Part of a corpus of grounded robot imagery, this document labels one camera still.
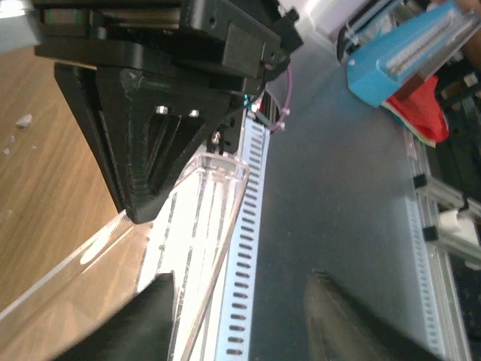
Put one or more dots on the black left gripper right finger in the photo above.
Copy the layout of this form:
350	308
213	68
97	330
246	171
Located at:
340	327

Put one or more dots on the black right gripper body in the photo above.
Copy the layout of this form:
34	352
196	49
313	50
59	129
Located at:
230	46

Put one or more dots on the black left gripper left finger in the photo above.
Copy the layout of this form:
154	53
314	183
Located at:
140	330

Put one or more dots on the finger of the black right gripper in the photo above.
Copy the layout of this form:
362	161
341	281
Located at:
142	129

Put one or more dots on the clear plastic metronome cover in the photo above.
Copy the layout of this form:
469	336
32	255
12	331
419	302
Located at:
134	291

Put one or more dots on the white debris pile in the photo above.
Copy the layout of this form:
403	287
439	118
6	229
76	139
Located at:
13	132

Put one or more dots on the blue plastic box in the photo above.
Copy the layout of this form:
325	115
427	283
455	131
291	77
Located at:
416	48

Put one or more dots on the red cloth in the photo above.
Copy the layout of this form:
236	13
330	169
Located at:
421	113

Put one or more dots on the slotted grey cable duct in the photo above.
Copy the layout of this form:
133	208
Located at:
236	313

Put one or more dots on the aluminium front rail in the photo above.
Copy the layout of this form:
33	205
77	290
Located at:
191	238

